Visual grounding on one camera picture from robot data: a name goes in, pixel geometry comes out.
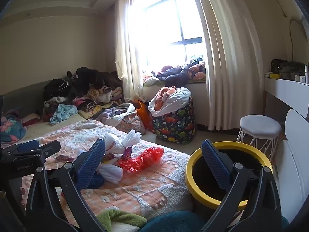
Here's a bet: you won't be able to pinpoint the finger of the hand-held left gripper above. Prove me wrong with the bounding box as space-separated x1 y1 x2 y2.
3 140 40 155
36 140 61 161

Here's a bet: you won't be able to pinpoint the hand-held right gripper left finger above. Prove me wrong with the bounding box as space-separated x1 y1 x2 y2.
25 138 107 232

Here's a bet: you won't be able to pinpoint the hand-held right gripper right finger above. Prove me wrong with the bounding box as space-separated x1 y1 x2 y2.
200 140 282 232

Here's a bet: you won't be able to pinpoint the blue plastic bag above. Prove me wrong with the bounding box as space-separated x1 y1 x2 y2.
90 173 105 189

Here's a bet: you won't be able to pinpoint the white plastic bags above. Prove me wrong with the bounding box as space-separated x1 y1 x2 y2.
98 164 123 184

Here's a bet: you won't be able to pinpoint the yellow-rimmed black bin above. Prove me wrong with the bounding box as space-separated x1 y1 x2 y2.
185 142 273 217

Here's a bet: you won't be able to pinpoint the white foam net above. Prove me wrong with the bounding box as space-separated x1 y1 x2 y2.
122 130 142 148

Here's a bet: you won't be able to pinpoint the red plastic bag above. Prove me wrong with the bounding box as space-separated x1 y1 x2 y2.
118 147 164 172

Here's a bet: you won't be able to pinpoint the bed with cream sheet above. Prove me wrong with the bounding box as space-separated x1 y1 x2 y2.
0 112 155 150

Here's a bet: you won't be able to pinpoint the blue floral pillow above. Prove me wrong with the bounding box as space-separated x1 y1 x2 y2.
0 112 27 143

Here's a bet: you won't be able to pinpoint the pink plush cloth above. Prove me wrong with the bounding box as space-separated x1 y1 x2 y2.
22 113 40 126

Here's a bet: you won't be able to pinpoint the light teal cloth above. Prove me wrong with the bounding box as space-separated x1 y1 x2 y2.
50 104 78 124

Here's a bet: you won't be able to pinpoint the white and lavender clothes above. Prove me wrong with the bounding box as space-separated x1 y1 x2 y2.
100 103 136 127

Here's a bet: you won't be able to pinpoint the grey headboard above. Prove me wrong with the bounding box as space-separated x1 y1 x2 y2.
0 80 49 119

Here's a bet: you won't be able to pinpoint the pink floral bag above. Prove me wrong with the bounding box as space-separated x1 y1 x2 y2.
116 112 146 136

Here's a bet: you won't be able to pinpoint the dinosaur print laundry bag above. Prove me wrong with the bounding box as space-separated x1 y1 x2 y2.
152 97 196 145

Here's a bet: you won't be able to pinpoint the orange patchwork blanket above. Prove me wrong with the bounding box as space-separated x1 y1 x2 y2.
20 119 194 223

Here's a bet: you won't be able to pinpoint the green towel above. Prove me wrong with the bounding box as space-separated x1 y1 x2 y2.
98 209 148 232

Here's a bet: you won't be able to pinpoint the orange bag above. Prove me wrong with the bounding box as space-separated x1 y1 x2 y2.
133 100 155 133

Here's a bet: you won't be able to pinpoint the pile of assorted clothes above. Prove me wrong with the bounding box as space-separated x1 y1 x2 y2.
42 67 123 124

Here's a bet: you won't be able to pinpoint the white cabinet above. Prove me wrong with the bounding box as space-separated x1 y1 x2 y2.
275 109 309 223

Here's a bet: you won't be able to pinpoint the peach cloth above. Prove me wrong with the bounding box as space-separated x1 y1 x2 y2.
154 86 177 112

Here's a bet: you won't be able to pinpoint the heap of quilts and clothes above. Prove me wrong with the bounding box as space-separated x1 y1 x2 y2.
142 56 207 86

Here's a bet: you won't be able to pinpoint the thick cream pleated curtain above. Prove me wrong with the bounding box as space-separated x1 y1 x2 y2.
187 0 266 131

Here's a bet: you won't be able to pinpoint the thin cream curtain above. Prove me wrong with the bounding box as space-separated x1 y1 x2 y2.
114 0 150 103

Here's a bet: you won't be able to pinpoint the window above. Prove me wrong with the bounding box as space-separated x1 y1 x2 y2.
133 0 208 73

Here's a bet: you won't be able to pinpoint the white wire-frame stool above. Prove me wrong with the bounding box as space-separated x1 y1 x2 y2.
237 115 282 161

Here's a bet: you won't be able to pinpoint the grey wall hose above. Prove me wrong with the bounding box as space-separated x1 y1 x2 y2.
288 16 308 62

